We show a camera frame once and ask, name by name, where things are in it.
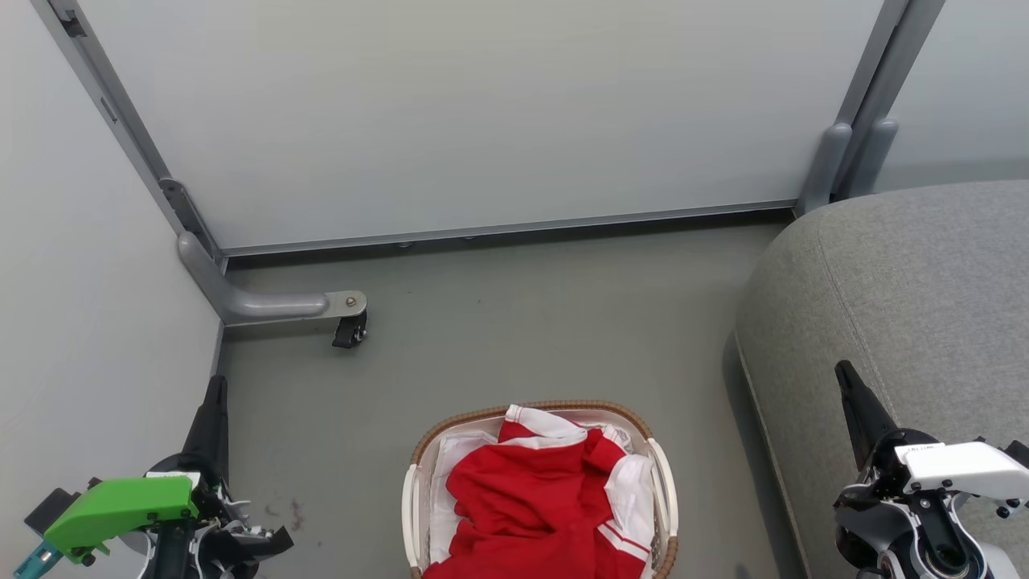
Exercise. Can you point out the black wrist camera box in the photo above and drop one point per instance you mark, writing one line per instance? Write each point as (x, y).
(1018, 452)
(50, 511)

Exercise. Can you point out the grey partition post with foot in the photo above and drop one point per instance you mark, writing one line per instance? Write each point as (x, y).
(257, 304)

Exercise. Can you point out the black caster wheel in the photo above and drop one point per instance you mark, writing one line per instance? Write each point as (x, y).
(350, 330)

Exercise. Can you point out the grey fabric sofa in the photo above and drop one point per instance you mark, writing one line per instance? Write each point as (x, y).
(908, 297)

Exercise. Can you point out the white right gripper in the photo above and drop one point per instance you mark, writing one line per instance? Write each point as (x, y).
(957, 468)

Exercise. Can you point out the white wicker laundry basket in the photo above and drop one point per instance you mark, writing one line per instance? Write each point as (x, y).
(414, 503)

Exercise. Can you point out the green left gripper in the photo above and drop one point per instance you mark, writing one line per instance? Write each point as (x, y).
(120, 503)

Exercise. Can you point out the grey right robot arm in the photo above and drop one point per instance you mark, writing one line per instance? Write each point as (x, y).
(884, 527)

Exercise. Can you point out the grey partition post pair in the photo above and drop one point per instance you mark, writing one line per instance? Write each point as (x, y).
(864, 121)

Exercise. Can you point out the grey partition bottom rail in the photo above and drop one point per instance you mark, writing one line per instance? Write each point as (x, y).
(498, 227)

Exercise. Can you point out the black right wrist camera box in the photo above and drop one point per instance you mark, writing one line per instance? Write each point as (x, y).
(1018, 452)

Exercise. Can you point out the red jersey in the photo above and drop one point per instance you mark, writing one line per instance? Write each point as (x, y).
(522, 498)

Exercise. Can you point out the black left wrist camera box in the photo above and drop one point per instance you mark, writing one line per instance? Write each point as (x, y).
(50, 511)

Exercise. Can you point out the white basket liner cloth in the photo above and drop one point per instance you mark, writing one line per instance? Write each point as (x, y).
(443, 523)

